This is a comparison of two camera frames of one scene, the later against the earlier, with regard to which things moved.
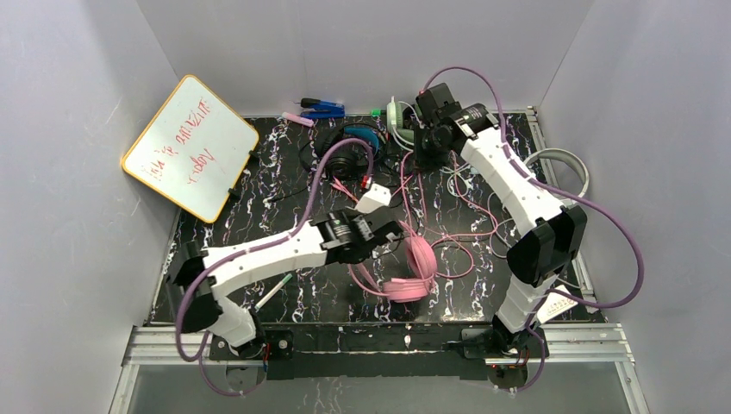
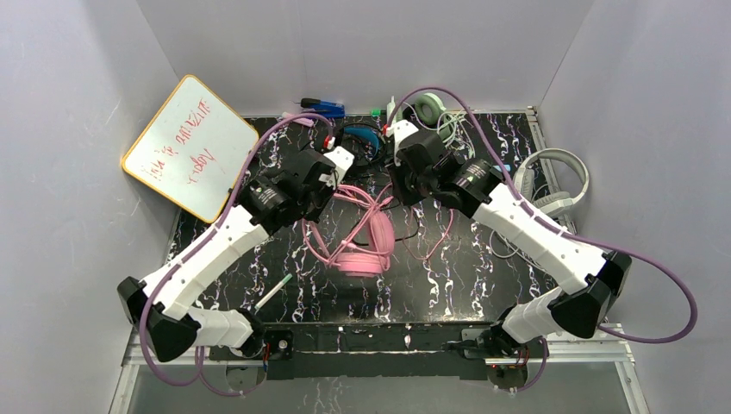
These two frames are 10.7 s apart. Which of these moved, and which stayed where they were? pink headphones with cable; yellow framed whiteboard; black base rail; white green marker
Moved: pink headphones with cable
Stayed: yellow framed whiteboard; white green marker; black base rail
